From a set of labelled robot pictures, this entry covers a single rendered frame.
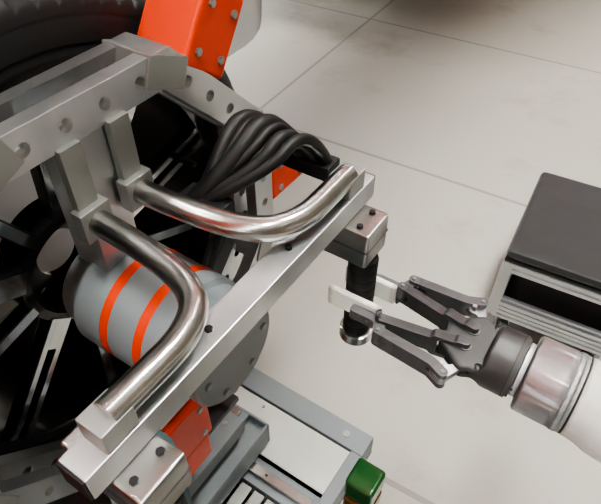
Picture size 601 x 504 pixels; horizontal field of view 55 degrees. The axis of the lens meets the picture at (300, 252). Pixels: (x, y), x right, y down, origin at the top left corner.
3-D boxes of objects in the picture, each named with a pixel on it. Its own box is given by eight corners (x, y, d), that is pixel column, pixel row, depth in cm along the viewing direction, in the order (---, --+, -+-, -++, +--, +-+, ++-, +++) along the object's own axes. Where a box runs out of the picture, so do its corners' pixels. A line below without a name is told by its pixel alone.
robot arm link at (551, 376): (572, 387, 68) (522, 363, 70) (600, 340, 62) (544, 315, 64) (548, 448, 63) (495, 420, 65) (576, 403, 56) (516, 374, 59)
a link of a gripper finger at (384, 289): (395, 288, 71) (397, 285, 71) (345, 265, 74) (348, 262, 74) (392, 304, 73) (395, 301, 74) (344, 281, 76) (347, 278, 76)
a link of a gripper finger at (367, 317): (390, 328, 70) (378, 345, 68) (353, 310, 72) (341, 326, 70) (391, 320, 69) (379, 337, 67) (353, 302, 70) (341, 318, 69)
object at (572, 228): (513, 247, 198) (543, 166, 174) (627, 286, 185) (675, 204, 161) (475, 335, 171) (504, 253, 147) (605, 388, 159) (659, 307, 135)
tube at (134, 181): (227, 133, 72) (218, 50, 64) (364, 187, 64) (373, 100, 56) (121, 210, 61) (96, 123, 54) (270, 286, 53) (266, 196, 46)
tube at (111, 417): (105, 222, 60) (78, 134, 52) (256, 301, 52) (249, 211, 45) (-51, 337, 49) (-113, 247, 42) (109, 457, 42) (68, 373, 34)
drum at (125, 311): (152, 280, 81) (131, 202, 71) (277, 350, 73) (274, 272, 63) (72, 349, 73) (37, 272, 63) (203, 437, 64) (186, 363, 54)
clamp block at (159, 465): (118, 425, 52) (104, 393, 48) (195, 480, 48) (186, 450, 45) (73, 471, 49) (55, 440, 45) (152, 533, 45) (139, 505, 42)
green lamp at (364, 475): (357, 468, 78) (360, 454, 75) (384, 485, 77) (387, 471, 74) (342, 493, 76) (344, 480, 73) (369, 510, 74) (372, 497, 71)
